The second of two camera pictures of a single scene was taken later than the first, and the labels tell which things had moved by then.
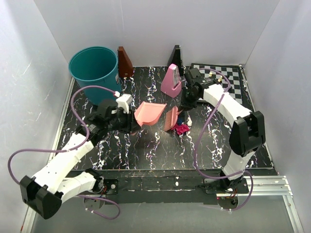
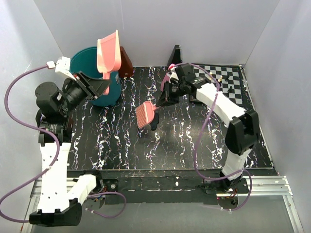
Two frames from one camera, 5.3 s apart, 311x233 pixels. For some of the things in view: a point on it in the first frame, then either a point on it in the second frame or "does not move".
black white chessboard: (233, 73) does not move
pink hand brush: (171, 117) to (145, 113)
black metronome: (176, 58) does not move
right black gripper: (185, 105) to (166, 98)
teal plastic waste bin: (96, 65) does not move
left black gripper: (132, 124) to (85, 83)
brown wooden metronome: (125, 66) does not move
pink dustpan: (148, 113) to (109, 56)
